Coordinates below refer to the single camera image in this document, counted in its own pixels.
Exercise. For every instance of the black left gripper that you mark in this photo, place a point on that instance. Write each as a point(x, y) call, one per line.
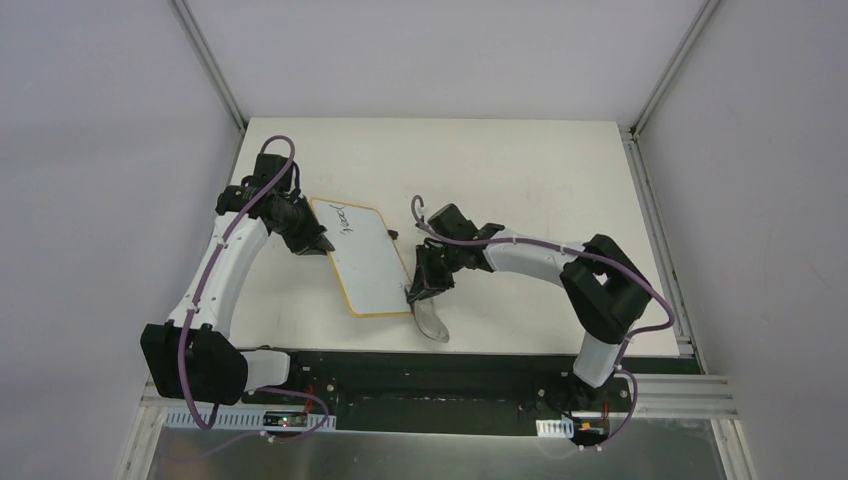
point(307, 235)

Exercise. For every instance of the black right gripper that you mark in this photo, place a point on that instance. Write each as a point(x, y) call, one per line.
point(432, 271)

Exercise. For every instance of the silver mesh eraser sponge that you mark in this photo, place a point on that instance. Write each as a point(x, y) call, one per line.
point(428, 322)

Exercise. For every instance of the yellow framed small whiteboard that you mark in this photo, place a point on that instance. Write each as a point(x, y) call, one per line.
point(367, 264)

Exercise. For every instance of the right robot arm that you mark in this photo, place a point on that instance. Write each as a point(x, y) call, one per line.
point(606, 290)

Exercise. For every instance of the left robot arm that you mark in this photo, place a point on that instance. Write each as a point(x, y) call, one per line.
point(190, 353)

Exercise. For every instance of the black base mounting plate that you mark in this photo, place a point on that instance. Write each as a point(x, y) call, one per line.
point(444, 393)

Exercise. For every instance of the left white slotted cable duct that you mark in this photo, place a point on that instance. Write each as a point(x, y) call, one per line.
point(246, 419)

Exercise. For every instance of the white slotted cable duct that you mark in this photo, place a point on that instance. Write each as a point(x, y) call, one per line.
point(246, 419)
point(555, 428)

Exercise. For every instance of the right white slotted cable duct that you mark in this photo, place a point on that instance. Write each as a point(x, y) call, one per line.
point(555, 428)

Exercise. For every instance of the left aluminium frame post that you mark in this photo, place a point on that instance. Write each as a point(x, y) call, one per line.
point(207, 60)

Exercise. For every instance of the aluminium frame post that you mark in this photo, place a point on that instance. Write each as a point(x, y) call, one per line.
point(207, 60)
point(670, 74)

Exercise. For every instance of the right aluminium frame post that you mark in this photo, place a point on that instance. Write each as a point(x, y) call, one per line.
point(670, 74)

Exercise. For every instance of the aluminium front frame rail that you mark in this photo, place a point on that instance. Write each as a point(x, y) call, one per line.
point(703, 397)

